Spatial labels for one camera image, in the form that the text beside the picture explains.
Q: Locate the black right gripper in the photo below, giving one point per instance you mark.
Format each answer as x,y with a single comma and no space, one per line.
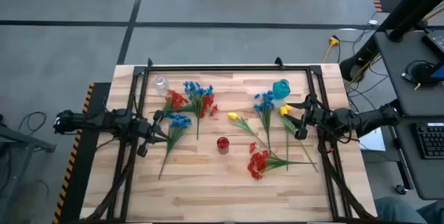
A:
317,116

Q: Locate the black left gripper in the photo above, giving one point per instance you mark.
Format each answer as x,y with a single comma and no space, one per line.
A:
144,130

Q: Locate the yellow artificial tulip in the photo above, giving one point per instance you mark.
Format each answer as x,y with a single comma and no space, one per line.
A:
288,107
232,115
283,111

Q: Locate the blue artificial flower bunch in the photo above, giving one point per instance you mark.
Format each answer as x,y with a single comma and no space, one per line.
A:
197,90
180,121
265,102

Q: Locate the red artificial flower bunch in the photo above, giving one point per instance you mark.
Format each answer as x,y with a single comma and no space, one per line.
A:
208,101
177,99
258,163

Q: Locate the red ribbed glass vase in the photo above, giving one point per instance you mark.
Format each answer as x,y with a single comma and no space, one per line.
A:
222,143

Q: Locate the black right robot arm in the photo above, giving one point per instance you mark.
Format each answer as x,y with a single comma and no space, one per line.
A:
367,120

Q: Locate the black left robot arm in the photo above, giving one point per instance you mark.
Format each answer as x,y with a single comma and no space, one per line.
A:
90,121

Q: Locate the teal glass vase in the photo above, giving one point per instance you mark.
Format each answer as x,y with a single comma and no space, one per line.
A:
281,88

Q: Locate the clear glass vase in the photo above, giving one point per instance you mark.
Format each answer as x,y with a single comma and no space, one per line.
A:
161,84

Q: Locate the black desk leg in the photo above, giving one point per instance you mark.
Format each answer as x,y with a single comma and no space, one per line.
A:
357,64

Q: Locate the black plate with hazard stripes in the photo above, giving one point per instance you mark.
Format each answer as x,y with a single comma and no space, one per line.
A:
86,168

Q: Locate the yellow extension plug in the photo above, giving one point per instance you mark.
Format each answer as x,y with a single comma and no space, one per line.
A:
334,41

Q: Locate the white paper sheet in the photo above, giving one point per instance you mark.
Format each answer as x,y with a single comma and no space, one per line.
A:
374,142

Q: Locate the black desk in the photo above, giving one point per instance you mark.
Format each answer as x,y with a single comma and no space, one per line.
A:
409,168
399,88

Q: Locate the white power adapter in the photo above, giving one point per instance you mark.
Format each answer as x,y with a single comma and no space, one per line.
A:
373,22

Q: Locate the black caster wheel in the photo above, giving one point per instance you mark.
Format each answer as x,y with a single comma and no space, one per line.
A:
401,189

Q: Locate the grey metal stand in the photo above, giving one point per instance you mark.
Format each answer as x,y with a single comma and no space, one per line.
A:
24,142

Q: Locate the black keyboard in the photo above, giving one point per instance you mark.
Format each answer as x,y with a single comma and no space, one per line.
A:
431,140

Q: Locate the person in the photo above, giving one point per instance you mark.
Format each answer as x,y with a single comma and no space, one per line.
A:
395,212

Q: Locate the black laptop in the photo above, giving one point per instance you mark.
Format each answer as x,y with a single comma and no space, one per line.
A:
435,42

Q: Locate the black tower fan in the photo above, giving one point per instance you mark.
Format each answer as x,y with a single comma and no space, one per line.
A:
412,5

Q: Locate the black frame clamp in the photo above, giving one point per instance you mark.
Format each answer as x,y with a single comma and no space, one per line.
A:
150,62
279,62

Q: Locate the black metal frame post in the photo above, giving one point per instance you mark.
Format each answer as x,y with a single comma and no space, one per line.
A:
225,68

